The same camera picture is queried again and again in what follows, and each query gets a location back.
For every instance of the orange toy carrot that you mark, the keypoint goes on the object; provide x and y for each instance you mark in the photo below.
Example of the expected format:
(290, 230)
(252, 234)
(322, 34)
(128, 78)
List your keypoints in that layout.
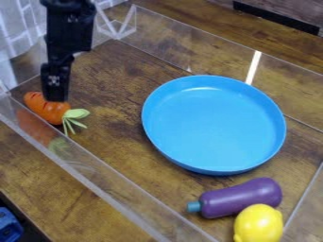
(57, 113)

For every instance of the clear acrylic enclosure wall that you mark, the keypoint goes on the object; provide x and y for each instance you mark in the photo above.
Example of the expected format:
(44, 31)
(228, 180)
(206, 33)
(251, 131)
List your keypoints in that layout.
(108, 189)

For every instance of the blue round tray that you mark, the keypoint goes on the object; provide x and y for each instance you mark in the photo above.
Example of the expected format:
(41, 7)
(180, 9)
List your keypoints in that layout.
(214, 125)

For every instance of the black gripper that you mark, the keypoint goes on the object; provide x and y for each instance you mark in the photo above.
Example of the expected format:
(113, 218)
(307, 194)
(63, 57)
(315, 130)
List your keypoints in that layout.
(69, 30)

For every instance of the purple toy eggplant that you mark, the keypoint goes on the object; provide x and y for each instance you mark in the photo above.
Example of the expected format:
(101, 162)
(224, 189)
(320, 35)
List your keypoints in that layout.
(228, 201)

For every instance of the yellow toy lemon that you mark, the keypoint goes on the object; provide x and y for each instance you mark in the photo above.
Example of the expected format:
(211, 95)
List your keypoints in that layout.
(258, 224)

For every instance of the white patterned curtain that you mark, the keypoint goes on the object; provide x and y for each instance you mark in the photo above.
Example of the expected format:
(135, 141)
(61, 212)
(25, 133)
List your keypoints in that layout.
(23, 24)

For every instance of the dark baseboard strip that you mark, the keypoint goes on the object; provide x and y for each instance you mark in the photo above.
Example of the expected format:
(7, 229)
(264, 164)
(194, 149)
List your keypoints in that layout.
(276, 18)

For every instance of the blue object at corner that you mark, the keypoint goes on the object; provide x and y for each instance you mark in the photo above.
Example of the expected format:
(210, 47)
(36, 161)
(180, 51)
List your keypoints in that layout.
(11, 229)

